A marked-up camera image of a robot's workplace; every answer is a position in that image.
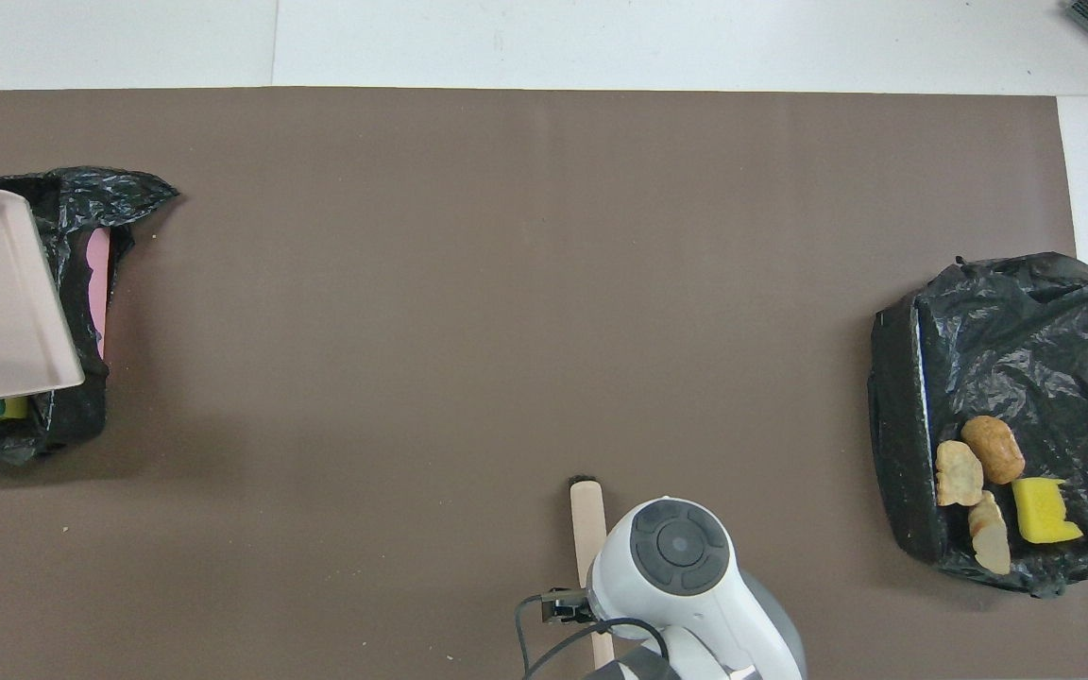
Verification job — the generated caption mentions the brown table mat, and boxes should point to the brown table mat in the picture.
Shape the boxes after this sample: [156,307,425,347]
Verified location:
[0,88,1088,680]

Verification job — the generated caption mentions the black trash bag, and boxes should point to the black trash bag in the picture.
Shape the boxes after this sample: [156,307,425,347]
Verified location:
[0,166,180,466]
[868,252,1088,598]

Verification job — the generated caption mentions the pink plastic bin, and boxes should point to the pink plastic bin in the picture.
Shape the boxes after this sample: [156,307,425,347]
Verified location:
[86,229,112,360]

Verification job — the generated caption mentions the striped croissant piece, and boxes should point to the striped croissant piece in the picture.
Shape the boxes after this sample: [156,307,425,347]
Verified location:
[934,439,986,508]
[967,489,1013,576]

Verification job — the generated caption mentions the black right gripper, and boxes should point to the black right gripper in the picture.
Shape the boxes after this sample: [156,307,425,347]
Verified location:
[542,586,594,627]

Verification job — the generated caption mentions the beige brush black bristles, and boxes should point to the beige brush black bristles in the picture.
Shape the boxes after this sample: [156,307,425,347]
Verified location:
[568,474,617,668]

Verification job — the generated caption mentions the brown bread roll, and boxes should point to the brown bread roll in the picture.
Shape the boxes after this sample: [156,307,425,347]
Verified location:
[960,416,1027,485]

